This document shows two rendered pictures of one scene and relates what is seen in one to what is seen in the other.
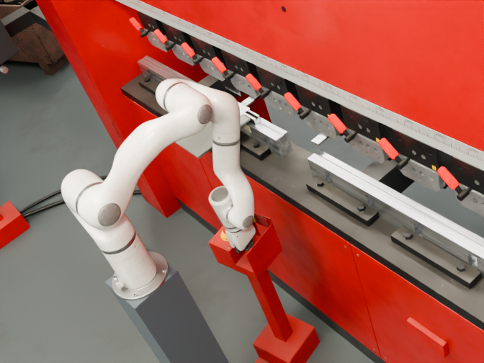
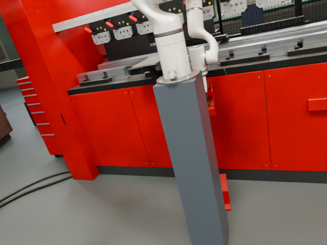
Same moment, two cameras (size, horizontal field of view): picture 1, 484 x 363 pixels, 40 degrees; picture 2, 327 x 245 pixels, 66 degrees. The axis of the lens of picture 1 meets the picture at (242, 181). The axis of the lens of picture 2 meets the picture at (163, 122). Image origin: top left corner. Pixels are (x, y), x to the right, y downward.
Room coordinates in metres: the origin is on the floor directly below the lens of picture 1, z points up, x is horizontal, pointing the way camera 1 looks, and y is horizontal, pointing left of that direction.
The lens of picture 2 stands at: (0.76, 1.19, 1.25)
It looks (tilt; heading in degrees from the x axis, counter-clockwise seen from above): 22 degrees down; 321
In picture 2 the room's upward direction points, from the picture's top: 14 degrees counter-clockwise
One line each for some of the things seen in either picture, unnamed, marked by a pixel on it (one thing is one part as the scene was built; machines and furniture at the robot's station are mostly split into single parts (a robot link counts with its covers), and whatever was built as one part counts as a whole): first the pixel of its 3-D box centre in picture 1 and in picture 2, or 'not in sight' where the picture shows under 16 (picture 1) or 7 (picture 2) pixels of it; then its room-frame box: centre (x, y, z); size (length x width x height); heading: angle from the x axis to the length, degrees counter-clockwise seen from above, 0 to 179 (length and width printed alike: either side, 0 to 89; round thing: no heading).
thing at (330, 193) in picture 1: (341, 199); (244, 59); (1.62, -0.29, 0.89); 0.30 x 0.05 x 0.03; 24
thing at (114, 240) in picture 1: (96, 208); (154, 5); (1.56, 0.43, 1.30); 0.19 x 0.12 x 0.24; 24
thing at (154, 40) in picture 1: (160, 27); (101, 31); (2.58, 0.08, 1.26); 0.15 x 0.09 x 0.17; 24
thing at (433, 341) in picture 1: (427, 337); (322, 104); (1.20, -0.37, 0.59); 0.15 x 0.02 x 0.07; 24
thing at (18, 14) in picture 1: (33, 26); (4, 67); (3.27, 0.68, 1.18); 0.40 x 0.24 x 0.07; 24
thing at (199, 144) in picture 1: (211, 130); (151, 61); (2.14, 0.04, 1.00); 0.26 x 0.18 x 0.01; 114
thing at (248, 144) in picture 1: (242, 140); (164, 71); (2.14, -0.06, 0.89); 0.30 x 0.05 x 0.03; 24
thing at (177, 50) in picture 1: (186, 39); (123, 26); (2.40, 0.00, 1.26); 0.15 x 0.09 x 0.17; 24
